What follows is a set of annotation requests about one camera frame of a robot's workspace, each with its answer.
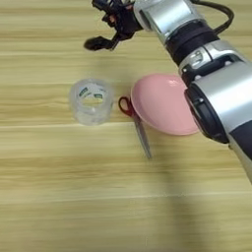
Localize red handled scissors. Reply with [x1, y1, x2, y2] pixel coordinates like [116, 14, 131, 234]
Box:
[117, 94, 154, 160]

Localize clear tape roll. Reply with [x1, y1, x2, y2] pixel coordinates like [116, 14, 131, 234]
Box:
[68, 77, 115, 127]

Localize pink round plate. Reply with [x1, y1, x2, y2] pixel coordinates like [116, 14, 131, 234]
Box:
[130, 73, 200, 137]

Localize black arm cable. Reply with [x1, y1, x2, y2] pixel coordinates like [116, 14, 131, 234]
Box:
[191, 0, 235, 35]

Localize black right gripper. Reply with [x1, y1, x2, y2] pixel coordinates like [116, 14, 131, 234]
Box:
[83, 0, 145, 52]

